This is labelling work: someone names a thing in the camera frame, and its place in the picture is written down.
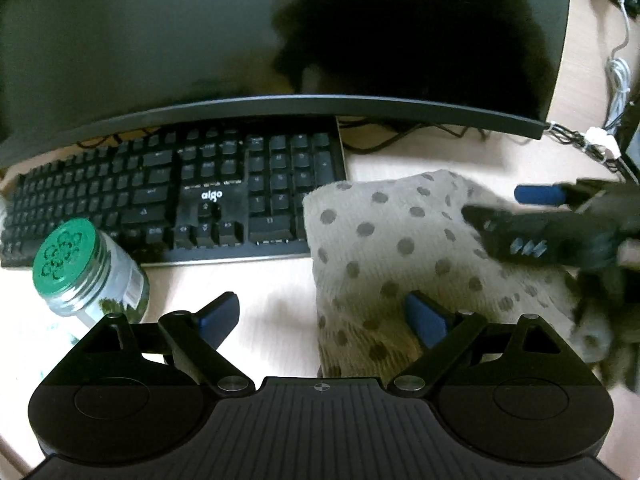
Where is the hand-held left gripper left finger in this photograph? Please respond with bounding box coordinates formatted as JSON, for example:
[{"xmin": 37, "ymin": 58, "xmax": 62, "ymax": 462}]
[{"xmin": 70, "ymin": 290, "xmax": 251, "ymax": 395}]

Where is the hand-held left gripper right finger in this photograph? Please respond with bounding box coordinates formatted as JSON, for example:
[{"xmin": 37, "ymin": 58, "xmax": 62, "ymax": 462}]
[{"xmin": 392, "ymin": 290, "xmax": 583, "ymax": 395}]

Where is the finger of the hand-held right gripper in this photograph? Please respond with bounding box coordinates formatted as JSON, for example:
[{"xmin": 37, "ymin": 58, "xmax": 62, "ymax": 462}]
[
  {"xmin": 514, "ymin": 178, "xmax": 640, "ymax": 208},
  {"xmin": 460, "ymin": 203, "xmax": 624, "ymax": 267}
]

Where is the olive dotted garment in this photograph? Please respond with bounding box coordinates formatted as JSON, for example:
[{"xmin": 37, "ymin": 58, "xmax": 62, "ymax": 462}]
[{"xmin": 302, "ymin": 170, "xmax": 601, "ymax": 379}]

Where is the crumpled white tissue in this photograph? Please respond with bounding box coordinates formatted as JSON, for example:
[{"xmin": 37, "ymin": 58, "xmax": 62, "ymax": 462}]
[{"xmin": 582, "ymin": 128, "xmax": 621, "ymax": 159}]

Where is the white computer case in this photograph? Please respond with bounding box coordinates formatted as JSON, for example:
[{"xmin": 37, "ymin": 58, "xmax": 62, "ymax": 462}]
[{"xmin": 617, "ymin": 105, "xmax": 640, "ymax": 187}]

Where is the glass jar with green lid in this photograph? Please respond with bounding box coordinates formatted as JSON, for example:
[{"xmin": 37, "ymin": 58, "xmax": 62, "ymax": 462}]
[{"xmin": 32, "ymin": 217, "xmax": 151, "ymax": 334}]

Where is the black keyboard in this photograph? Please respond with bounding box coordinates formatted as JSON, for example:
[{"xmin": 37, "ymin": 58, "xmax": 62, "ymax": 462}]
[{"xmin": 0, "ymin": 119, "xmax": 347, "ymax": 269}]

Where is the black computer monitor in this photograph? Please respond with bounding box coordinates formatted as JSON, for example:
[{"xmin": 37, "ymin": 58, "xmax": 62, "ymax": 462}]
[{"xmin": 0, "ymin": 0, "xmax": 574, "ymax": 169}]

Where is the black cable bundle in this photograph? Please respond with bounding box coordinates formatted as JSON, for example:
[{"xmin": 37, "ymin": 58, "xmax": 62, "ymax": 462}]
[{"xmin": 545, "ymin": 121, "xmax": 626, "ymax": 177}]

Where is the white power cable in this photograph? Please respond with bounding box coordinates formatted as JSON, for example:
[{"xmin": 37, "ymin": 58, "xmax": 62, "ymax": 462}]
[{"xmin": 602, "ymin": 0, "xmax": 634, "ymax": 132}]

